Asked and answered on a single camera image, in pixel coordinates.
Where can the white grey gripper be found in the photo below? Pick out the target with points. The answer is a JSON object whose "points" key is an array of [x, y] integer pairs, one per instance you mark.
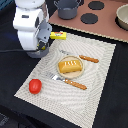
{"points": [[32, 28]]}

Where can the yellow toy butter box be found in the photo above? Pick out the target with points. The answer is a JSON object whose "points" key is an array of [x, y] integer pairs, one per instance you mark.
{"points": [[58, 35]]}

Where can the red toy tomato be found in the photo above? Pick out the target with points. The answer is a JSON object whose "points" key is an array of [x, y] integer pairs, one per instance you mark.
{"points": [[35, 86]]}

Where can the yellow toy cheese wedge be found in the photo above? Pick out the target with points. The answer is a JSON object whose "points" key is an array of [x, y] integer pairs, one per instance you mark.
{"points": [[42, 47]]}

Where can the grey toy frying pan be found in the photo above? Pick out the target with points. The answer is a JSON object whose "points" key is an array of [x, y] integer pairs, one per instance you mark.
{"points": [[37, 54]]}

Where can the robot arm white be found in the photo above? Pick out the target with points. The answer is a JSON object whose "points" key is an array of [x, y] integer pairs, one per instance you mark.
{"points": [[33, 4]]}

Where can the grey toy cooking pot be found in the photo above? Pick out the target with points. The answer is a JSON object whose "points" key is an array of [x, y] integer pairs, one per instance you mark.
{"points": [[67, 9]]}

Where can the toy bread loaf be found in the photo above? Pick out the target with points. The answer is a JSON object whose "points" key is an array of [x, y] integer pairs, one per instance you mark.
{"points": [[69, 66]]}

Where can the beige round toy plate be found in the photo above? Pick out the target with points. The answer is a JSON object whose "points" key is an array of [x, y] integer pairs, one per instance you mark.
{"points": [[71, 75]]}

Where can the beige woven placemat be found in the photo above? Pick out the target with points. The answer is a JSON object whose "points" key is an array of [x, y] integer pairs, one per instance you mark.
{"points": [[70, 103]]}

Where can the pink toy stove board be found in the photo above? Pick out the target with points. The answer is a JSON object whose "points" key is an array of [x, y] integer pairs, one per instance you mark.
{"points": [[105, 26]]}

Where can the beige toy sink bowl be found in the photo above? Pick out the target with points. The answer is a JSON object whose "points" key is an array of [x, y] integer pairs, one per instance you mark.
{"points": [[122, 15]]}

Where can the toy knife orange handle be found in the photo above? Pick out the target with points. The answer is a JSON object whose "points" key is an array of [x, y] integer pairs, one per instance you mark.
{"points": [[80, 56]]}

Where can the toy fork orange handle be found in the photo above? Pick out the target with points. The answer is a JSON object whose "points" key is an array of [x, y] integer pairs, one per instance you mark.
{"points": [[67, 81]]}

